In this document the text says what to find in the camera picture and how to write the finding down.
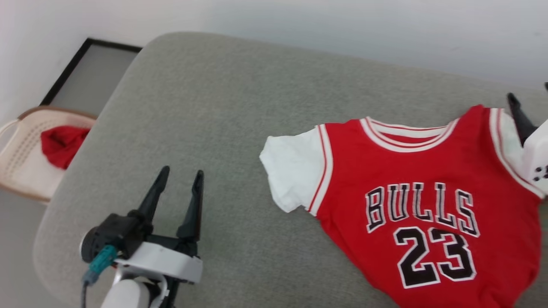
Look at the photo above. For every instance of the beige plastic laundry basket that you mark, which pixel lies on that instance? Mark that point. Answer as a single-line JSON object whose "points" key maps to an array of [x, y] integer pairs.
{"points": [[21, 158]]}

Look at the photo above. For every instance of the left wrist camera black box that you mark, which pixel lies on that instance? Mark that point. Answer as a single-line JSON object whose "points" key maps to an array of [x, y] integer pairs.
{"points": [[115, 233]]}

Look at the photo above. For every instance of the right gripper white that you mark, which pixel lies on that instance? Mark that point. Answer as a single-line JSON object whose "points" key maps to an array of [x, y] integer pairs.
{"points": [[538, 158]]}

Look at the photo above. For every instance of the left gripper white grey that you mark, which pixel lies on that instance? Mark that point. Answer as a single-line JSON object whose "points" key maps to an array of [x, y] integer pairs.
{"points": [[167, 263]]}

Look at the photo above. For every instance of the black framed grey panel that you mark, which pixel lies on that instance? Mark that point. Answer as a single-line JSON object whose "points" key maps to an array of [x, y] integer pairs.
{"points": [[94, 72]]}

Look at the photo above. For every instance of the red cloth in basket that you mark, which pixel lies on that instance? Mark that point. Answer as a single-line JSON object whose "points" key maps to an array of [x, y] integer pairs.
{"points": [[62, 145]]}

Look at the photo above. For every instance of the red Bulls jersey white sleeves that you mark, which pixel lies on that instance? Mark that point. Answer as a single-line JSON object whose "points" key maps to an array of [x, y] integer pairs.
{"points": [[411, 205]]}

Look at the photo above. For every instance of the grey fabric sofa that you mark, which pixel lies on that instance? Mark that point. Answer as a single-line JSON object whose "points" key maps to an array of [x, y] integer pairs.
{"points": [[214, 128]]}

